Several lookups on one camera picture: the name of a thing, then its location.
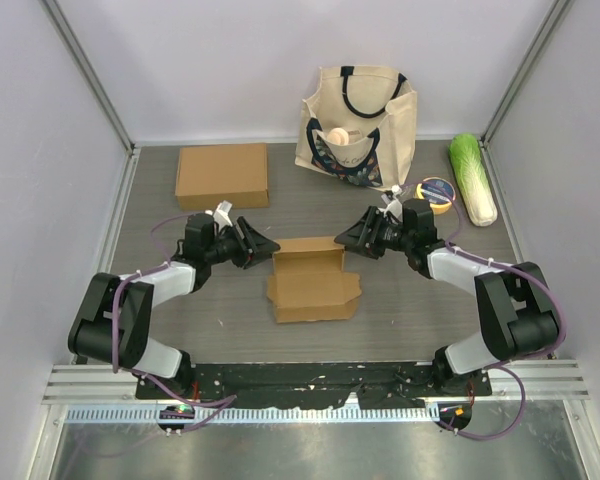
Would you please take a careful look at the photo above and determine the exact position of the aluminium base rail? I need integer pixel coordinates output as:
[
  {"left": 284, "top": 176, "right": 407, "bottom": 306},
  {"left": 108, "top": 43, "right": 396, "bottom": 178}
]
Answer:
[{"left": 42, "top": 360, "right": 590, "bottom": 405}]

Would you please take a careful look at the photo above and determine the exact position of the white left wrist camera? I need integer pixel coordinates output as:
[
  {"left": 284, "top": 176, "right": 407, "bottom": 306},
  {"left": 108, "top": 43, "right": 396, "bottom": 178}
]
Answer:
[{"left": 205, "top": 200, "right": 233, "bottom": 231}]

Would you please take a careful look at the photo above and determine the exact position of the beige canvas tote bag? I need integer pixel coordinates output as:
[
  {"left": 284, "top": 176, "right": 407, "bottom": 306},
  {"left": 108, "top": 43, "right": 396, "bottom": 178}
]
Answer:
[{"left": 295, "top": 65, "right": 418, "bottom": 190}]

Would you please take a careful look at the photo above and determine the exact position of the right aluminium frame post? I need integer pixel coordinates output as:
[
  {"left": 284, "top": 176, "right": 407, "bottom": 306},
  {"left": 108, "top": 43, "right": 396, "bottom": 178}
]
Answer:
[{"left": 481, "top": 0, "right": 574, "bottom": 147}]

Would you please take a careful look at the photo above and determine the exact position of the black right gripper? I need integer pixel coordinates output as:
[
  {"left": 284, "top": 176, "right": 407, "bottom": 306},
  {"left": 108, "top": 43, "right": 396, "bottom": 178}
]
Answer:
[{"left": 334, "top": 206, "right": 413, "bottom": 260}]

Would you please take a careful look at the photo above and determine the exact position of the left aluminium frame post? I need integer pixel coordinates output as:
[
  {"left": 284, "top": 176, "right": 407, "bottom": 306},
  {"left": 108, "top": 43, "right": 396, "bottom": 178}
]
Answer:
[{"left": 39, "top": 0, "right": 135, "bottom": 154}]

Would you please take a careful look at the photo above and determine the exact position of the wooden ball in bag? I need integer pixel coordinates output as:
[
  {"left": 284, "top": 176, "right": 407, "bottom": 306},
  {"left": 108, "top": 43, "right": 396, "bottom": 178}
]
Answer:
[{"left": 326, "top": 127, "right": 350, "bottom": 146}]

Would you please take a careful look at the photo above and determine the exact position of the white slotted cable duct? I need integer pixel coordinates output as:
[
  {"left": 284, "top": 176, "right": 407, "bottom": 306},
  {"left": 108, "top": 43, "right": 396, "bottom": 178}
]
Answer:
[{"left": 65, "top": 404, "right": 439, "bottom": 425}]

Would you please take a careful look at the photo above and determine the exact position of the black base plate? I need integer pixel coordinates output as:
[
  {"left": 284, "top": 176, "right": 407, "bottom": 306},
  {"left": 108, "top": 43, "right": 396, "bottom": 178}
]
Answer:
[{"left": 158, "top": 362, "right": 492, "bottom": 410}]

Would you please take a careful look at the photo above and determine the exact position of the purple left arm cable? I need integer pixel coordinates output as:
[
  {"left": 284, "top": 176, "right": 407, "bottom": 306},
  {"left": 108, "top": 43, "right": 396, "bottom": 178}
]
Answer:
[{"left": 110, "top": 212, "right": 237, "bottom": 434}]

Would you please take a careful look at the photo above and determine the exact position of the large cardboard box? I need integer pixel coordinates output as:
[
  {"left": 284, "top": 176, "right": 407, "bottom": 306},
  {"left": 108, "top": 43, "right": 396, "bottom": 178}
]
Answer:
[{"left": 175, "top": 143, "right": 269, "bottom": 211}]

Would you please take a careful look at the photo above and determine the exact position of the yellow tape roll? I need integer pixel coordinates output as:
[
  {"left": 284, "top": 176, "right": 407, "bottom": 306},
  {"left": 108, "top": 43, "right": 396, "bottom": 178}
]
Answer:
[{"left": 414, "top": 177, "right": 456, "bottom": 215}]

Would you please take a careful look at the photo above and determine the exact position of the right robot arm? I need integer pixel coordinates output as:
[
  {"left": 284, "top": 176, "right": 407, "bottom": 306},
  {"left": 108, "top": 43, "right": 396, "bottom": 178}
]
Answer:
[{"left": 334, "top": 199, "right": 564, "bottom": 395}]

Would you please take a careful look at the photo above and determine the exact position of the green plush cabbage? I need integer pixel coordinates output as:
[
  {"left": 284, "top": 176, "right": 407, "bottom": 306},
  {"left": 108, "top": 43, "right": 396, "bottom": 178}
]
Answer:
[{"left": 449, "top": 133, "right": 498, "bottom": 227}]

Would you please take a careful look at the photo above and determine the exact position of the small cardboard box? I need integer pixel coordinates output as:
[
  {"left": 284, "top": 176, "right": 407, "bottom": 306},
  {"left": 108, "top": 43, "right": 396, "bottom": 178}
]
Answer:
[{"left": 267, "top": 237, "right": 362, "bottom": 324}]

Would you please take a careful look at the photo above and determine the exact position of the aluminium frame post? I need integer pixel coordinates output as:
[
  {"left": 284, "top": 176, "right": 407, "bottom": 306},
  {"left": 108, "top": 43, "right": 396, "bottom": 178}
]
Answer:
[
  {"left": 481, "top": 0, "right": 574, "bottom": 147},
  {"left": 39, "top": 0, "right": 135, "bottom": 154}
]

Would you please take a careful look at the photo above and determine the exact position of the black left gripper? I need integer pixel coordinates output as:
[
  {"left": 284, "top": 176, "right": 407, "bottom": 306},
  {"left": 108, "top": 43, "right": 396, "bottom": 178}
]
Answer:
[{"left": 206, "top": 217, "right": 279, "bottom": 269}]

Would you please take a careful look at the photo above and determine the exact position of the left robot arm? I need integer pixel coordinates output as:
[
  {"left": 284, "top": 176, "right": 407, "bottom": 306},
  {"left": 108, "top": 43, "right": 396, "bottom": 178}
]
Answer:
[{"left": 68, "top": 207, "right": 280, "bottom": 399}]

